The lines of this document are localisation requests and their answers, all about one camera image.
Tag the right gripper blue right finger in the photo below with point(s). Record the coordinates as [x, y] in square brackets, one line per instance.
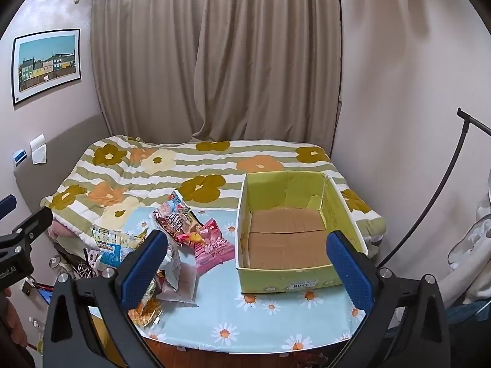
[354, 270]

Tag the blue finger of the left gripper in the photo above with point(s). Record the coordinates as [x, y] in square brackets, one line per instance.
[7, 205]
[31, 228]

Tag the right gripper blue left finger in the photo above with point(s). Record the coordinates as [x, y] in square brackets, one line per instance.
[135, 273]

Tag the white blue snack bag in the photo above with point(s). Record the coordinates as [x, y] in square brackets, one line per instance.
[114, 246]

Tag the white grey snack bag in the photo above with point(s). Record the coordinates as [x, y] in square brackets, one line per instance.
[176, 281]

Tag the shrimp flakes snack bag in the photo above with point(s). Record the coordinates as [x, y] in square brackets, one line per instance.
[173, 204]

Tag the brown red striped snack bag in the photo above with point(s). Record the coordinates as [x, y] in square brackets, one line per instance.
[179, 224]

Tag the person's left hand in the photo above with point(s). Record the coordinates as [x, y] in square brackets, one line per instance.
[14, 323]

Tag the gold yellow snack packet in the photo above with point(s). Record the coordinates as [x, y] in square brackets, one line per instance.
[149, 308]

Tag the pink strawberry snack bag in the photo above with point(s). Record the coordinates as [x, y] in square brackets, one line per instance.
[210, 247]

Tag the floral striped green quilt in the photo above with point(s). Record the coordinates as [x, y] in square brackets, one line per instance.
[116, 175]

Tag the green cardboard box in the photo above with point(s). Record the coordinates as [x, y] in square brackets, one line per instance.
[282, 223]

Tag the light blue daisy tablecloth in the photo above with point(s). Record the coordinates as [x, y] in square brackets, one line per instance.
[224, 320]

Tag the white clothing pile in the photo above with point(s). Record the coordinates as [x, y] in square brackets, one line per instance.
[469, 261]

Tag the framed house picture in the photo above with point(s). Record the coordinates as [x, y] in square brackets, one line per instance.
[44, 60]

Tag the black curved lamp stand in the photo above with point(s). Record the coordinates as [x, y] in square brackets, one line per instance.
[468, 121]

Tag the beige curtain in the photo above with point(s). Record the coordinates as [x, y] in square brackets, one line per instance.
[180, 70]

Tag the blue wall tag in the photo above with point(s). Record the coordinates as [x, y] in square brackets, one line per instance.
[19, 156]

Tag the white wall switch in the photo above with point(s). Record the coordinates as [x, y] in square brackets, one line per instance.
[38, 150]

